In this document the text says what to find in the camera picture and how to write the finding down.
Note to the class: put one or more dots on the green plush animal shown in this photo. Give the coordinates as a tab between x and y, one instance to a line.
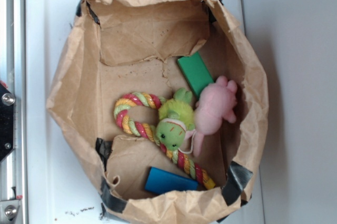
176	118

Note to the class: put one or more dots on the pink plush animal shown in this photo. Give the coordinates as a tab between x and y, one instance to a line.
216	104

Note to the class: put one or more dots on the green rectangular block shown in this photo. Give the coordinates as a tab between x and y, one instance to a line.
195	72

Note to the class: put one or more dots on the brown paper bag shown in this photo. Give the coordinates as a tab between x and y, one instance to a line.
118	47

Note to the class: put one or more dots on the blue rectangular block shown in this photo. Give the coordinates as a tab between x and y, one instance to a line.
160	181

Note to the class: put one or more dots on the multicoloured rope toy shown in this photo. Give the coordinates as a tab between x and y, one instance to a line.
145	130

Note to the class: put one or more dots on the black metal bracket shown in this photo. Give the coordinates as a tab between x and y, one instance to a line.
6	122

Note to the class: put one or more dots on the aluminium frame rail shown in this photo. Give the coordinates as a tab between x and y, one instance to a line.
14	203

